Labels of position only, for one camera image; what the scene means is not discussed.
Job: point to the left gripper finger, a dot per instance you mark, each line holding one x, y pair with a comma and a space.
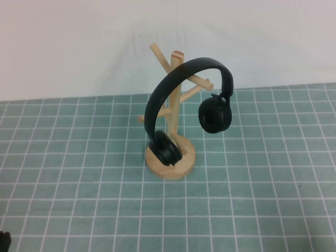
4, 241

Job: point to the black over-ear headphones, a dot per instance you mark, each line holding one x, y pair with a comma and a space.
157, 105

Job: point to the wooden headphone stand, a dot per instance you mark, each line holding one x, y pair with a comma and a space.
185, 162

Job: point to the green white-checkered tablecloth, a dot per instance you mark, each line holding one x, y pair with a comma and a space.
236, 199

